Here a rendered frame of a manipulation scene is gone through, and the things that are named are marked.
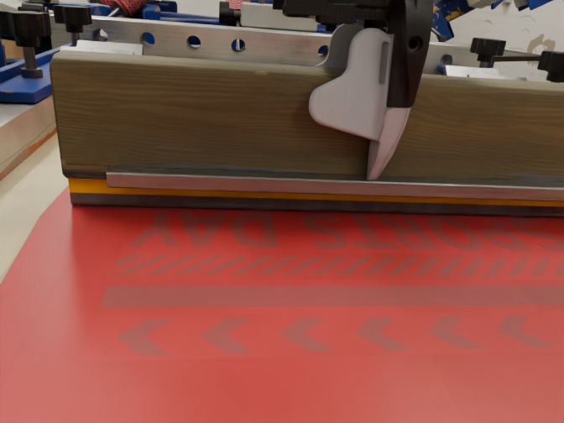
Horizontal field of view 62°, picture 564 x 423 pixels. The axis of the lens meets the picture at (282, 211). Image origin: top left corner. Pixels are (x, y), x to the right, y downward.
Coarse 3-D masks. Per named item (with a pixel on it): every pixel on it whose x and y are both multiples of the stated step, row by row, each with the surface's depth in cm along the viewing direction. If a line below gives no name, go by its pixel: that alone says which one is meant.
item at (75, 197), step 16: (208, 208) 33; (224, 208) 33; (240, 208) 33; (256, 208) 33; (272, 208) 33; (288, 208) 34; (304, 208) 34; (320, 208) 34; (336, 208) 34; (352, 208) 34; (368, 208) 34; (384, 208) 34; (400, 208) 34; (416, 208) 35; (432, 208) 35; (448, 208) 35; (464, 208) 35; (480, 208) 35; (496, 208) 35; (512, 208) 36; (528, 208) 36; (544, 208) 36; (560, 208) 36
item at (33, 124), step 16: (48, 96) 44; (0, 112) 38; (16, 112) 38; (32, 112) 40; (48, 112) 44; (0, 128) 34; (16, 128) 37; (32, 128) 40; (48, 128) 44; (0, 144) 34; (16, 144) 37; (32, 144) 40; (0, 160) 35; (16, 160) 37; (0, 176) 35
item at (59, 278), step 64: (64, 192) 34; (64, 256) 26; (0, 320) 21; (64, 320) 21; (0, 384) 18; (64, 384) 18; (128, 384) 18; (192, 384) 18; (256, 384) 19; (320, 384) 19; (384, 384) 19
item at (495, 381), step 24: (432, 360) 21; (456, 360) 21; (480, 360) 21; (504, 360) 21; (528, 360) 21; (552, 360) 21; (456, 384) 20; (480, 384) 20; (504, 384) 20; (528, 384) 20; (552, 384) 20; (480, 408) 18; (504, 408) 19; (528, 408) 19; (552, 408) 19
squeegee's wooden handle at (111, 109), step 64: (64, 64) 27; (128, 64) 27; (192, 64) 28; (256, 64) 30; (64, 128) 28; (128, 128) 29; (192, 128) 29; (256, 128) 30; (320, 128) 30; (448, 128) 31; (512, 128) 32
